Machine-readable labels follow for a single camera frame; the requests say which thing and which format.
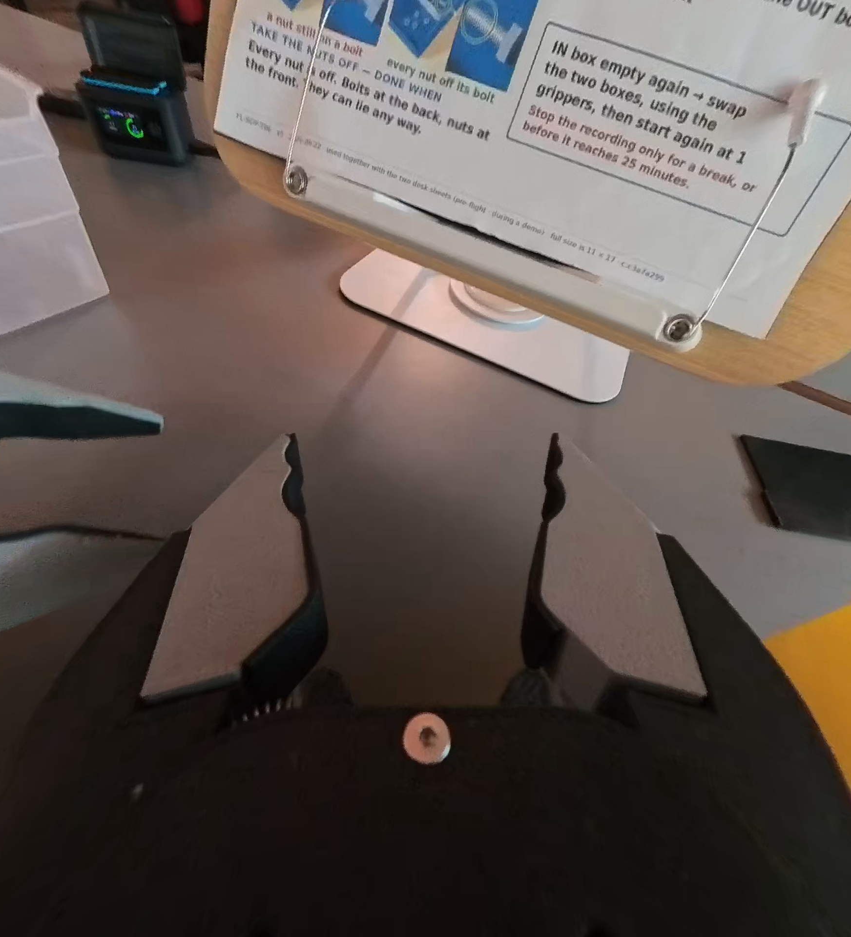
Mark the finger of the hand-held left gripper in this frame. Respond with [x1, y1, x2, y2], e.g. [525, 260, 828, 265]
[0, 362, 165, 445]

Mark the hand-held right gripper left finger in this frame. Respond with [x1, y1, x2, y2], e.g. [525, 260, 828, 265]
[138, 432, 329, 717]

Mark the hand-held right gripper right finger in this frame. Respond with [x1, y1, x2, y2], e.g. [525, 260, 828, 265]
[519, 432, 709, 710]

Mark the translucent plastic box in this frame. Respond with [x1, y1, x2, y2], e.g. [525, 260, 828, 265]
[0, 40, 110, 354]

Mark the white stand base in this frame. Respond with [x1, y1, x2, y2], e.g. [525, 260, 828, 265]
[339, 247, 631, 404]

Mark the flat black plate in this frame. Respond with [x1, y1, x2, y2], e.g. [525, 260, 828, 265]
[739, 434, 851, 549]

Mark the yellow plastic bin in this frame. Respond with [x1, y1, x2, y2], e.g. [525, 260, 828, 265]
[762, 586, 851, 876]

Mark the wooden display board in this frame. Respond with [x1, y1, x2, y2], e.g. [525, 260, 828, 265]
[204, 0, 851, 389]

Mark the black power station with display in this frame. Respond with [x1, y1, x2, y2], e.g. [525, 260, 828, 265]
[76, 2, 193, 166]

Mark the printed instruction sheet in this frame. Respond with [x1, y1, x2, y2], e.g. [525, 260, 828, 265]
[214, 0, 851, 341]

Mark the wire page holder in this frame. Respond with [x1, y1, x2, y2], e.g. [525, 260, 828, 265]
[284, 0, 340, 197]
[661, 77, 829, 345]

